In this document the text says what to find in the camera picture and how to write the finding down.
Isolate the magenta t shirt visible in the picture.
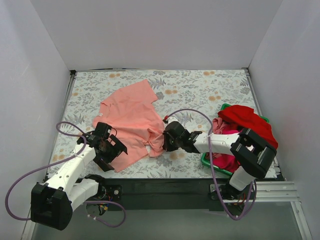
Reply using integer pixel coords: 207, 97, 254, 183
212, 126, 240, 173

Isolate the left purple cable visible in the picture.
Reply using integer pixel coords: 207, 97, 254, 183
4, 121, 128, 228

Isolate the floral patterned table mat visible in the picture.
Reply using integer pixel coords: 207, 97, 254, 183
47, 69, 256, 179

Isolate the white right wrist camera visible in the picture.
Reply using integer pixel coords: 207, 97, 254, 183
162, 116, 178, 126

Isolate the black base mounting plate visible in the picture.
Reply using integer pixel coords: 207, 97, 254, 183
74, 177, 251, 212

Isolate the green plastic basket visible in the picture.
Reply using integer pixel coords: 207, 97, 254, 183
201, 102, 271, 176

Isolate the salmon pink t shirt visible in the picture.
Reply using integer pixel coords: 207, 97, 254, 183
92, 79, 165, 173

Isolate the red t shirt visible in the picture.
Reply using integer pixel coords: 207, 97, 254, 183
218, 105, 279, 149

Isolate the dusty pink t shirt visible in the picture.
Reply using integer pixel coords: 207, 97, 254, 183
212, 117, 228, 135

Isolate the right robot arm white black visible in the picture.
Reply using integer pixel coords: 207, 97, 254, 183
163, 117, 277, 199

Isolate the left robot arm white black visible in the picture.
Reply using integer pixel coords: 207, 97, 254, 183
30, 122, 127, 230

